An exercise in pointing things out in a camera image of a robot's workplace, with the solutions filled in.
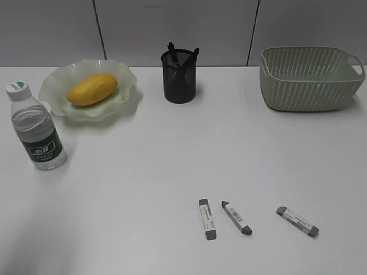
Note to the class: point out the black mesh pen holder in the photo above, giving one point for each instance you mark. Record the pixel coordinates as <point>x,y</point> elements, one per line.
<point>179,85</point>

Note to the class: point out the yellow mango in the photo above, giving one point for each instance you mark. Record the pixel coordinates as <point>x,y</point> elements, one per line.
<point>92,89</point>

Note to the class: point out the light green plastic basket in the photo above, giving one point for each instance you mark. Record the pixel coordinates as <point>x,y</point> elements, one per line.
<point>309,78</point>

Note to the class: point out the black marker pen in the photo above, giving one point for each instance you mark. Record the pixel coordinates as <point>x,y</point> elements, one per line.
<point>191,59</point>
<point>173,54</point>

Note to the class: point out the clear water bottle green label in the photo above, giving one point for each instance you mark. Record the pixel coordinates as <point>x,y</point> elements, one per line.
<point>35,128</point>

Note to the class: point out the translucent green wavy plate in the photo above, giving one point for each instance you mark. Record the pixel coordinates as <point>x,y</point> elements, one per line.
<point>55,87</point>

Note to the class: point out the white grey eraser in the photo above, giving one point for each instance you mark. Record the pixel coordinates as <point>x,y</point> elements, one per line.
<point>207,219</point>
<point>298,221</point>
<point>236,218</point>

